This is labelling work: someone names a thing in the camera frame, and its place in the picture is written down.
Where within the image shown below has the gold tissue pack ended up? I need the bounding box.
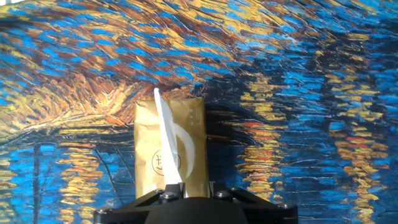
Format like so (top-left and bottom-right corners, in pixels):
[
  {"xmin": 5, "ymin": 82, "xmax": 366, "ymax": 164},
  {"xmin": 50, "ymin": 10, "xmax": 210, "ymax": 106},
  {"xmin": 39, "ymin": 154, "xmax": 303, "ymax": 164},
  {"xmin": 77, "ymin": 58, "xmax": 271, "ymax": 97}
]
[{"xmin": 133, "ymin": 98, "xmax": 210, "ymax": 200}]

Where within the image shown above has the starry night painted tablecloth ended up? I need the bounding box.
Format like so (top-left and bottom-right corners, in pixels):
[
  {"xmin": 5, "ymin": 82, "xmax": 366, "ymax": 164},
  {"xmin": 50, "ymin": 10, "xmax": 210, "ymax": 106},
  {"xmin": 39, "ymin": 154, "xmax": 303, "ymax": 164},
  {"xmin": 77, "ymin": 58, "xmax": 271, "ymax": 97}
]
[{"xmin": 0, "ymin": 0, "xmax": 398, "ymax": 224}]

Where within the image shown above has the white paper napkin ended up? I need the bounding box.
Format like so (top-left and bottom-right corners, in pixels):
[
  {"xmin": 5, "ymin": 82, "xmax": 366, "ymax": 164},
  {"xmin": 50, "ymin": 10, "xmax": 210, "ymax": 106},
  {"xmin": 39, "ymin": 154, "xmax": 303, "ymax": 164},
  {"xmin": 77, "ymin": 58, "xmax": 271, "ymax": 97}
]
[{"xmin": 154, "ymin": 88, "xmax": 183, "ymax": 188}]

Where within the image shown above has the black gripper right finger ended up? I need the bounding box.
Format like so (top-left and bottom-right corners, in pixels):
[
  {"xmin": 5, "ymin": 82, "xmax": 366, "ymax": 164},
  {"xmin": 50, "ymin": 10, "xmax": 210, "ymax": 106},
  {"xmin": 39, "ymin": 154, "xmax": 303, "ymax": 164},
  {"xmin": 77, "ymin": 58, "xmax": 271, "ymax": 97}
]
[{"xmin": 208, "ymin": 182, "xmax": 299, "ymax": 224}]

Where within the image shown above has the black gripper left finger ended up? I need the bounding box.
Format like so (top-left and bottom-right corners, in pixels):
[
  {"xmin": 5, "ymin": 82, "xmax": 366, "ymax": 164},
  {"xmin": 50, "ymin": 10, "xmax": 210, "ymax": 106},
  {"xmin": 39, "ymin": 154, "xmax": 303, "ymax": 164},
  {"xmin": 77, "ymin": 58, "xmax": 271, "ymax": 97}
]
[{"xmin": 94, "ymin": 182, "xmax": 187, "ymax": 224}]

